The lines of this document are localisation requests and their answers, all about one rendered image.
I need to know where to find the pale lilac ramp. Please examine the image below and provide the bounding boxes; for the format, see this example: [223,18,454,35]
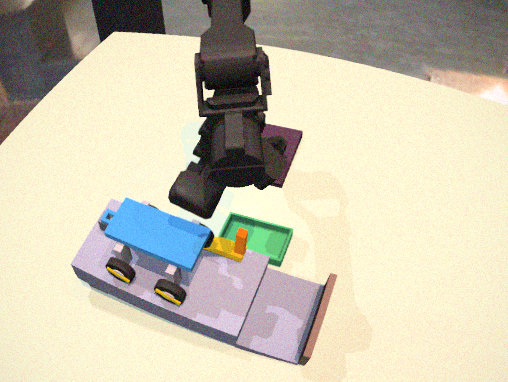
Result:
[71,198,337,366]

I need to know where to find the yellow wedge with orange handle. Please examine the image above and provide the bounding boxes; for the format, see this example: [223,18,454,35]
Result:
[203,228,248,263]

